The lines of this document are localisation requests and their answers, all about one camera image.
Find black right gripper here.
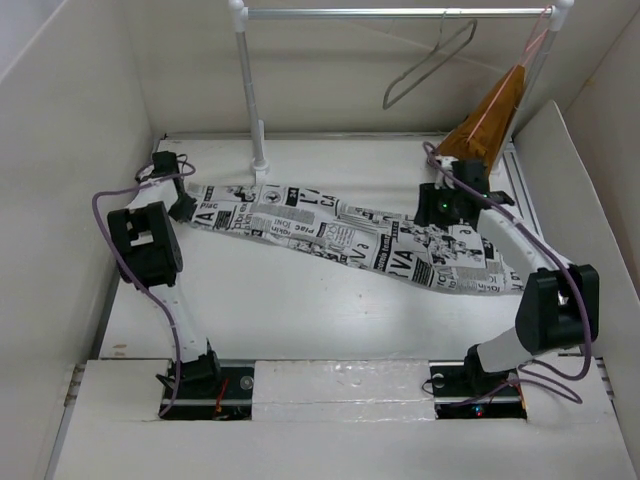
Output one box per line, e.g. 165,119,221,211
412,182,464,227

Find newspaper print trousers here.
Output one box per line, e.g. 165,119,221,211
187,183,524,295

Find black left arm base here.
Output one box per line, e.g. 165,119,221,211
156,357,256,421

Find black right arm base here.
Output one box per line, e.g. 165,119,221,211
421,345,527,420

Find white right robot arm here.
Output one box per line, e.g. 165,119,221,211
415,153,600,394

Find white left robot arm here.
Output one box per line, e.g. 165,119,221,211
106,151,223,397

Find brown hanging garment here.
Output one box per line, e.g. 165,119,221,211
436,64,526,171

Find white cardboard panel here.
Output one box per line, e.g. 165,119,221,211
515,100,639,363

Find white metal clothes rack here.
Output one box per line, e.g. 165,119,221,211
223,1,572,182

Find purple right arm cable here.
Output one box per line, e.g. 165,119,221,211
422,140,596,407

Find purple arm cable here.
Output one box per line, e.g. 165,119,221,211
92,153,197,416
422,140,596,407

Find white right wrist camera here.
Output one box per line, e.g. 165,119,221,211
434,155,458,174

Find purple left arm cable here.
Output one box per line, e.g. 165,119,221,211
92,153,197,416

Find grey wire hanger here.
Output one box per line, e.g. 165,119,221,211
382,14,478,111

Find pink wire hanger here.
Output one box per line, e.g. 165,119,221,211
467,5,555,146

